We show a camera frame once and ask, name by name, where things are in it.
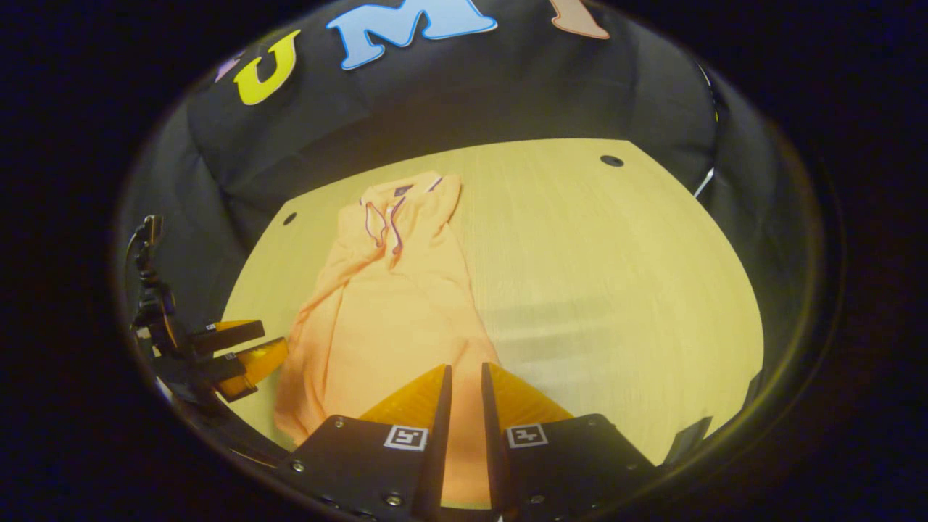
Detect orange T-shirt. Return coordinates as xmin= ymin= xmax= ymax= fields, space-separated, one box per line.
xmin=274 ymin=172 xmax=501 ymax=508

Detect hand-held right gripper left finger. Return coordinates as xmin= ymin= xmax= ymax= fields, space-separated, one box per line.
xmin=279 ymin=365 xmax=453 ymax=519

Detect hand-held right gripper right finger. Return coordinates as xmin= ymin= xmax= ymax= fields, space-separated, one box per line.
xmin=482 ymin=362 xmax=657 ymax=519

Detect black backdrop cloth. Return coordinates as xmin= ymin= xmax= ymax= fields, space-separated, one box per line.
xmin=116 ymin=0 xmax=827 ymax=378

